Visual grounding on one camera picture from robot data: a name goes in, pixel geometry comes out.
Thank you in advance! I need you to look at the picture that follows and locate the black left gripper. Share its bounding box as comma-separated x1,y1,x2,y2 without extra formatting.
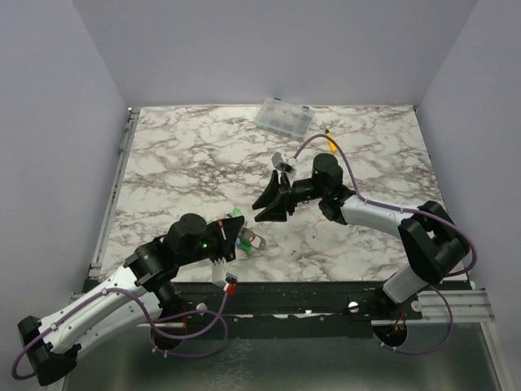
178,216,243,267

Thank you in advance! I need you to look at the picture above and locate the green key tag with key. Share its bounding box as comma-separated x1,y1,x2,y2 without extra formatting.
239,239,252,251

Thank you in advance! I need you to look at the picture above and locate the red key tag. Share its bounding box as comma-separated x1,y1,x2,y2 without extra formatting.
251,236,261,248

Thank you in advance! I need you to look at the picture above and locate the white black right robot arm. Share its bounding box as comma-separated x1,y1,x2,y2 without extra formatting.
252,153,470,319

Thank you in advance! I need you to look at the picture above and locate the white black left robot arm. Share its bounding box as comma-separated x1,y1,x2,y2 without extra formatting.
11,213,244,386

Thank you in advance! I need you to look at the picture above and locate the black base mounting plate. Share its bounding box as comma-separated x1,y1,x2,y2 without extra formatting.
160,282,422,339

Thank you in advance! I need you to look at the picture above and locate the clear plastic organizer box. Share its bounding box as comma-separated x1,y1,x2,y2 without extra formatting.
254,98,315,141

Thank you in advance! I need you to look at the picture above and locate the yellow handled screwdriver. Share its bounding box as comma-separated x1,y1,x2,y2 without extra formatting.
322,122,338,153

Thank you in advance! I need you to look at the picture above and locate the aluminium left side rail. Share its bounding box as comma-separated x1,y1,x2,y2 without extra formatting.
87,108,141,279

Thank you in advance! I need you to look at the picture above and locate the aluminium rail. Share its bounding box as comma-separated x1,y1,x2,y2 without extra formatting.
87,108,141,279
64,288,496,327

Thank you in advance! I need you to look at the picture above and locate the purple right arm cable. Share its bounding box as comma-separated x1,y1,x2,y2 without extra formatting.
292,134,478,354

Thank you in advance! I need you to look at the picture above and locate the aluminium front rail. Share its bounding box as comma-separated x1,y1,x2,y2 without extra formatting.
64,288,496,327

